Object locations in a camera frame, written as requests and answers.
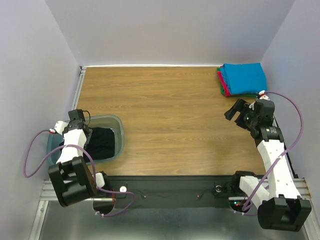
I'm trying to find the black t-shirt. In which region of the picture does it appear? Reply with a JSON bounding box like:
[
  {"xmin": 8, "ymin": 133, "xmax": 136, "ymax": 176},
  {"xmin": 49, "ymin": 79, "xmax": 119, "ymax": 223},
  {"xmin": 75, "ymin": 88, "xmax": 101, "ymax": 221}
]
[{"xmin": 58, "ymin": 126, "xmax": 116, "ymax": 161}]

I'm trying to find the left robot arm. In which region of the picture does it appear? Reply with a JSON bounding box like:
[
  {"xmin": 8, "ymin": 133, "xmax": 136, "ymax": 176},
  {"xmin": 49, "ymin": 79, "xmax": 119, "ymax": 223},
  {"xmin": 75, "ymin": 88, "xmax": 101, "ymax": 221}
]
[{"xmin": 48, "ymin": 120, "xmax": 111, "ymax": 207}]

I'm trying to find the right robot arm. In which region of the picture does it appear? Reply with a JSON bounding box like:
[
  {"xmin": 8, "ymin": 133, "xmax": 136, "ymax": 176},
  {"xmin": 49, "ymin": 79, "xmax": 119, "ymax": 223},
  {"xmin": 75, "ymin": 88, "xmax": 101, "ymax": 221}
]
[{"xmin": 224, "ymin": 97, "xmax": 312, "ymax": 232}]

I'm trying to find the folded red t-shirt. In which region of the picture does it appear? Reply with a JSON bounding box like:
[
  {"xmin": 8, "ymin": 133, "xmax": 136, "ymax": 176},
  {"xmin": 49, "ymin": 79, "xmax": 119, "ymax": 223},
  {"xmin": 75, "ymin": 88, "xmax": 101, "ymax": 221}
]
[{"xmin": 217, "ymin": 71, "xmax": 231, "ymax": 97}]

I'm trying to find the folded green t-shirt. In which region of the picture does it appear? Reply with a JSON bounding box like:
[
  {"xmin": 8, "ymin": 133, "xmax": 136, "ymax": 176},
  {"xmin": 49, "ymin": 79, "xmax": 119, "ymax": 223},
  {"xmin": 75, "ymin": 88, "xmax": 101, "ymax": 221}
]
[{"xmin": 216, "ymin": 67, "xmax": 256, "ymax": 98}]

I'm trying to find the folded blue t-shirt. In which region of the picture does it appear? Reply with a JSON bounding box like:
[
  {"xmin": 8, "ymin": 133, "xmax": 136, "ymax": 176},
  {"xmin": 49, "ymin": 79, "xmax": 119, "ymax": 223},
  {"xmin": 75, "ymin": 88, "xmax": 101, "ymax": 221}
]
[{"xmin": 219, "ymin": 62, "xmax": 268, "ymax": 95}]

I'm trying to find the clear blue plastic bin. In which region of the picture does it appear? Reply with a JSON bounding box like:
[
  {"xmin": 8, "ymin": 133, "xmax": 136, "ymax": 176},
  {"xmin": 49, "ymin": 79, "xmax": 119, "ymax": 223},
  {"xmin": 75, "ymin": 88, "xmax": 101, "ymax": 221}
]
[{"xmin": 46, "ymin": 114, "xmax": 125, "ymax": 165}]

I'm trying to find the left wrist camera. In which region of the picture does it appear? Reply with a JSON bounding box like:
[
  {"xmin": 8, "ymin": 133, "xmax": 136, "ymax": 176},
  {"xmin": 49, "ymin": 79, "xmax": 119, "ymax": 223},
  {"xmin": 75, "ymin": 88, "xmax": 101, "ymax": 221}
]
[{"xmin": 68, "ymin": 109, "xmax": 91, "ymax": 123}]

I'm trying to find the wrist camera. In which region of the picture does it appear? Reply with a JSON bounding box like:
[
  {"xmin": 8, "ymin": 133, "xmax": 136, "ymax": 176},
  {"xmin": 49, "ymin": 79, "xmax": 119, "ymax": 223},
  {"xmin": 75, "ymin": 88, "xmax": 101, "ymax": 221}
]
[
  {"xmin": 254, "ymin": 99, "xmax": 275, "ymax": 118},
  {"xmin": 68, "ymin": 109, "xmax": 91, "ymax": 123}
]

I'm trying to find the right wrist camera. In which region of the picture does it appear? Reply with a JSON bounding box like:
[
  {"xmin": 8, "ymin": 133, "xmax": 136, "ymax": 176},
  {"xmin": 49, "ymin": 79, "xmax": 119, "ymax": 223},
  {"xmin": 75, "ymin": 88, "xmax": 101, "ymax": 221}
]
[{"xmin": 254, "ymin": 99, "xmax": 275, "ymax": 118}]

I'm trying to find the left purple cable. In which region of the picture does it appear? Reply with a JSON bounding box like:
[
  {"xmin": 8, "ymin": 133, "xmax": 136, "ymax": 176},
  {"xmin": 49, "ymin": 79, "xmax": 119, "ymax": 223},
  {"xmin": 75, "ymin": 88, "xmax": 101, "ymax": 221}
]
[{"xmin": 24, "ymin": 129, "xmax": 137, "ymax": 218}]

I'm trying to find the purple cable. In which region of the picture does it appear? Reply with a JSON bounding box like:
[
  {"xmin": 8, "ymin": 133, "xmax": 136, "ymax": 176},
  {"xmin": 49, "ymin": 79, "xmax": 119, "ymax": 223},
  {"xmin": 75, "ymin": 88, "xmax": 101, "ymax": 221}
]
[
  {"xmin": 241, "ymin": 91, "xmax": 305, "ymax": 215},
  {"xmin": 24, "ymin": 129, "xmax": 137, "ymax": 218}
]

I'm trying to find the left aluminium side rail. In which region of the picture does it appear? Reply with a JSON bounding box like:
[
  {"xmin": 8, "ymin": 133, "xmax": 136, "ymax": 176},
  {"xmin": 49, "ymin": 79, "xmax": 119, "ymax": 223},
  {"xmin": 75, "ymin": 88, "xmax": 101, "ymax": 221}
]
[{"xmin": 71, "ymin": 66, "xmax": 87, "ymax": 110}]

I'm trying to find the aluminium frame rail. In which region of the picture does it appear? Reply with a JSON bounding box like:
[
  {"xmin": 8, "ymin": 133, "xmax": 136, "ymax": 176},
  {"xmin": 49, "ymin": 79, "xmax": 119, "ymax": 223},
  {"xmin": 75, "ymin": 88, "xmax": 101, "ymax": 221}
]
[{"xmin": 39, "ymin": 178, "xmax": 311, "ymax": 201}]

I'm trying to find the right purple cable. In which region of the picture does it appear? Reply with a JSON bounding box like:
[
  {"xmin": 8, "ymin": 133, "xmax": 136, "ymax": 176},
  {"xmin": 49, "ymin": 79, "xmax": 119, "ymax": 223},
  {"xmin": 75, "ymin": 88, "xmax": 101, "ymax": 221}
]
[{"xmin": 241, "ymin": 91, "xmax": 305, "ymax": 215}]

